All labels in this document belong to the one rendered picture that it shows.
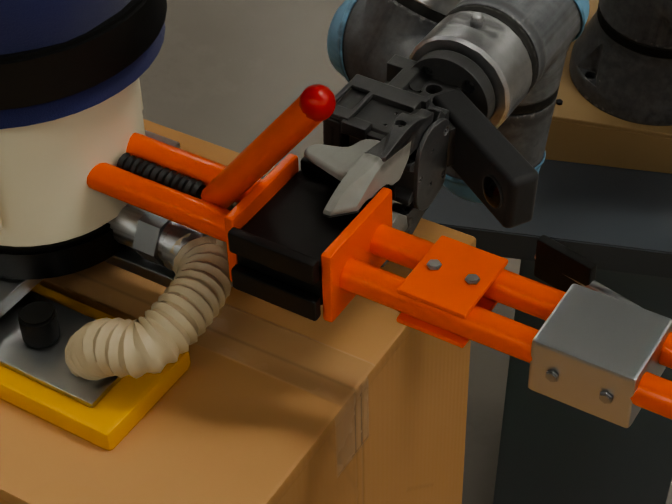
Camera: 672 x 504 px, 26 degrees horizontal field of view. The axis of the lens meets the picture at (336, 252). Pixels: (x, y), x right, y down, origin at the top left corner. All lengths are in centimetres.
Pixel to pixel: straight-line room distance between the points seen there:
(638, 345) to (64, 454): 41
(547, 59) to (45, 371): 46
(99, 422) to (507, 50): 41
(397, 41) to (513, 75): 21
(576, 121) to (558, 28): 59
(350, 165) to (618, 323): 21
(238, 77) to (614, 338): 239
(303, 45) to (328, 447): 233
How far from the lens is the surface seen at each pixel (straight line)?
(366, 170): 97
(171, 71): 327
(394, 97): 106
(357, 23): 134
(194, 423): 106
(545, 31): 117
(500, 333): 92
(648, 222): 173
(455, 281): 94
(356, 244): 97
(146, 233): 108
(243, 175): 98
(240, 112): 314
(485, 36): 112
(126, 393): 106
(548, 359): 91
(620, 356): 90
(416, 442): 124
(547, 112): 124
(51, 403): 106
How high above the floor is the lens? 186
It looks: 42 degrees down
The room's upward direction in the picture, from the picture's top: straight up
